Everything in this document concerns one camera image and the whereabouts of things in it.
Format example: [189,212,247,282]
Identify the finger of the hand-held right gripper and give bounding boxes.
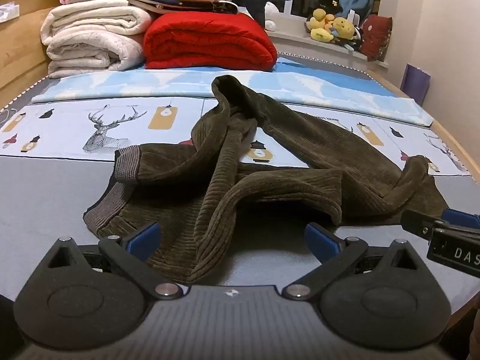
[400,210,447,239]
[442,208,480,230]

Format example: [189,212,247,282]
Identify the white window sill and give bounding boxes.
[268,11,391,70]

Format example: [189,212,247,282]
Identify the yellow bear plush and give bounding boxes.
[330,17,357,43]

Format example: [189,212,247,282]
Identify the purple bag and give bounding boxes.
[400,64,431,106]

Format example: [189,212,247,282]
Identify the light blue leaf-print sheet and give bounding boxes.
[32,65,435,127]

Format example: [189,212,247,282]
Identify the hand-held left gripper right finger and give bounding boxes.
[281,223,432,301]

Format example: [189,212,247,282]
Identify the red folded blanket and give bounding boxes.
[143,11,278,71]

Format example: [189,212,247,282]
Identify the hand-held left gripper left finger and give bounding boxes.
[47,222,184,301]

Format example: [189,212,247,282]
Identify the brown corduroy pants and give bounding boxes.
[83,76,460,284]

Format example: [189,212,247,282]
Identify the red patterned cushion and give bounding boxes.
[360,14,394,62]

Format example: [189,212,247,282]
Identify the yellow duck plush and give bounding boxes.
[308,8,336,43]

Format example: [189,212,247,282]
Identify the cream folded blanket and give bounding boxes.
[40,0,158,79]

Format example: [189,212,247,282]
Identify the white plush toy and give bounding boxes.
[264,2,279,31]

